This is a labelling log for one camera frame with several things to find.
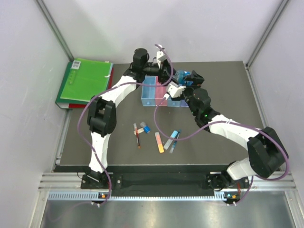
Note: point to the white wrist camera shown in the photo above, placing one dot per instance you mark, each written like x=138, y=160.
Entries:
x=174, y=90
x=161, y=57

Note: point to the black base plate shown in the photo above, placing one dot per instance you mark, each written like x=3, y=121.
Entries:
x=171, y=181

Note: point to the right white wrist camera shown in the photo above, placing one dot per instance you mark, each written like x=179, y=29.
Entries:
x=174, y=90

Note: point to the light blue highlighter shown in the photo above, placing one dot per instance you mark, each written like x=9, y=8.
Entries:
x=170, y=140

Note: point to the orange highlighter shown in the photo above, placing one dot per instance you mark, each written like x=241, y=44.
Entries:
x=159, y=142

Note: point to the small blue capped bottle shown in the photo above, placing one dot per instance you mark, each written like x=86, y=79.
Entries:
x=145, y=127

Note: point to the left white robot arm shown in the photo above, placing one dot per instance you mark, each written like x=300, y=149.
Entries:
x=101, y=110

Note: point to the dark green binder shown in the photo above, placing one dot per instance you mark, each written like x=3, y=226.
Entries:
x=60, y=102

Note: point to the light blue bin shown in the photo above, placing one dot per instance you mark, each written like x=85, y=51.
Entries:
x=148, y=93

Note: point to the green folder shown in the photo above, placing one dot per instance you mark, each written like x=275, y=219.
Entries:
x=86, y=79

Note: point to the red pen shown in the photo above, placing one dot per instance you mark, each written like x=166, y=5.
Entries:
x=137, y=136

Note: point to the white eraser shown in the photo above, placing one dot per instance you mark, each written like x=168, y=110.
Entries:
x=141, y=130

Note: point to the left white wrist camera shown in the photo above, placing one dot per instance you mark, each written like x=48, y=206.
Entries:
x=161, y=57

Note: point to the teal blue bin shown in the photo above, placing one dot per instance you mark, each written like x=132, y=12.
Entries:
x=173, y=103

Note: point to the pink bin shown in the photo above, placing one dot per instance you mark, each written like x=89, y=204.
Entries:
x=160, y=91

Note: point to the blue pen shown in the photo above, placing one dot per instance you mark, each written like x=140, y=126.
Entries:
x=175, y=141

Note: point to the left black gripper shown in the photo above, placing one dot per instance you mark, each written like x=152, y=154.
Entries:
x=165, y=70

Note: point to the red folder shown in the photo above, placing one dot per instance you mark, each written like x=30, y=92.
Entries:
x=76, y=106

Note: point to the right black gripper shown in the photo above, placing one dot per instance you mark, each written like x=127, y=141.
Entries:
x=197, y=79

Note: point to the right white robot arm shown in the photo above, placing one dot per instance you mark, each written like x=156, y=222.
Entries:
x=266, y=152

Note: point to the grey slotted cable duct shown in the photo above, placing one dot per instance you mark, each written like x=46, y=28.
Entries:
x=100, y=196

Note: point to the blue round tape dispenser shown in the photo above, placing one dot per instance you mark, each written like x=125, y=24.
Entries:
x=180, y=77

